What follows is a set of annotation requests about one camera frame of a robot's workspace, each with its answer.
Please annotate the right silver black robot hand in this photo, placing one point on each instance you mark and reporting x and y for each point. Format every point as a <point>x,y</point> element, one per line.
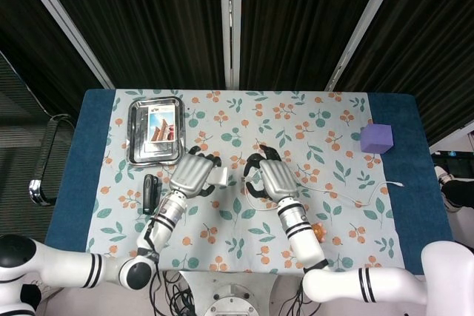
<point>272,179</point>

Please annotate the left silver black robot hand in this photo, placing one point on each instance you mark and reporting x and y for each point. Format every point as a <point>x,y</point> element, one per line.
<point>194,175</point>

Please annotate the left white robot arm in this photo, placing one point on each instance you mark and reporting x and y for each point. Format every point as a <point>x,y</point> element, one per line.
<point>111,257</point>

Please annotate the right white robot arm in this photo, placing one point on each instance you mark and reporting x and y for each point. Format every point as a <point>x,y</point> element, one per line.
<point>333,257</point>

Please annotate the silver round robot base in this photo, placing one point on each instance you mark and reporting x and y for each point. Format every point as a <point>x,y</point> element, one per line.
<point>231,301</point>

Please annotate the black handheld device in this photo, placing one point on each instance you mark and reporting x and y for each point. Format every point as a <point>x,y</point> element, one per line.
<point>149,194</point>

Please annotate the silver metal tray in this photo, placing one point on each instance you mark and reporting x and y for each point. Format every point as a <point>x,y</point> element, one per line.
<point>155,130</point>

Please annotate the picture card with building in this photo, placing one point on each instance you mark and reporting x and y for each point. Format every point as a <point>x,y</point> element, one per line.
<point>160,124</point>

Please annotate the floral patterned tablecloth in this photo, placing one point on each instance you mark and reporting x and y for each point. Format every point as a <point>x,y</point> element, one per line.
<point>237,127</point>

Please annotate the orange pink turtle toy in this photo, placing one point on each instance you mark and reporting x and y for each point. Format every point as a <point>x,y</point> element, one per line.
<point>320,232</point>

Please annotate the purple foam cube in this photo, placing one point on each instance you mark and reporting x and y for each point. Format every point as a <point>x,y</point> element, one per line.
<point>376,138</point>

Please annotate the blue table cover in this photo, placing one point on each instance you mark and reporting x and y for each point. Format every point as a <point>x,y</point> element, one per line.
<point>70,190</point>

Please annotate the black white machine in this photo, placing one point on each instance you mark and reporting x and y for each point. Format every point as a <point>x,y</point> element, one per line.
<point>455,179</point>

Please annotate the black chair with chrome frame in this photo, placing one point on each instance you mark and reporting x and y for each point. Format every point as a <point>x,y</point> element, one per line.
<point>48,157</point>

